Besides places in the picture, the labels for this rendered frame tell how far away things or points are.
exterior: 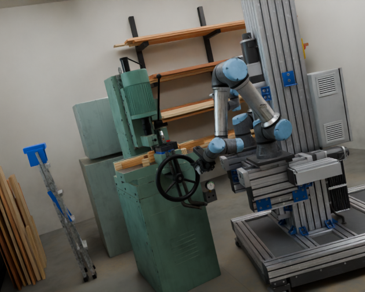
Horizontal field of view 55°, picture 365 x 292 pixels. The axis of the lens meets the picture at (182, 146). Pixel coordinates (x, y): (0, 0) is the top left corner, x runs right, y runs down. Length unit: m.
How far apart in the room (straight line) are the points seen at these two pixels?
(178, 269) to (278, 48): 1.55
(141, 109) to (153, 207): 0.63
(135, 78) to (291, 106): 1.00
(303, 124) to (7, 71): 3.44
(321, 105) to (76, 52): 3.20
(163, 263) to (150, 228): 0.25
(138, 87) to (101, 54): 2.46
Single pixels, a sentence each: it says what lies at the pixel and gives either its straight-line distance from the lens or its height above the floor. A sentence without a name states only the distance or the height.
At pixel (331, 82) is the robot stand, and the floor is 1.15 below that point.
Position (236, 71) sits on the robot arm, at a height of 1.34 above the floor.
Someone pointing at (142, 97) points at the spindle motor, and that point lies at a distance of 2.27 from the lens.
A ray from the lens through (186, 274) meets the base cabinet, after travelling 2.49.
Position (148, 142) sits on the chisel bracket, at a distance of 2.32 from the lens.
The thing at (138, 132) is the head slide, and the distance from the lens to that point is 2.43.
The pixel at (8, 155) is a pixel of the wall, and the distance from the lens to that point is 4.60.
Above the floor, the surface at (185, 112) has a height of 1.06.
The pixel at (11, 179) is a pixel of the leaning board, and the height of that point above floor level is 0.89.
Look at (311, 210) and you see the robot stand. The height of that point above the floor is 0.36.
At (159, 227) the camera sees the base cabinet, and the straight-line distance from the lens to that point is 2.30.
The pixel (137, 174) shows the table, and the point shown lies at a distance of 2.18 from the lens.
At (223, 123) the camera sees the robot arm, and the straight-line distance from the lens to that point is 1.93.
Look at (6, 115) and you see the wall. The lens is 4.59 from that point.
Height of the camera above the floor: 1.29
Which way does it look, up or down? 8 degrees down
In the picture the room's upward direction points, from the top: 13 degrees counter-clockwise
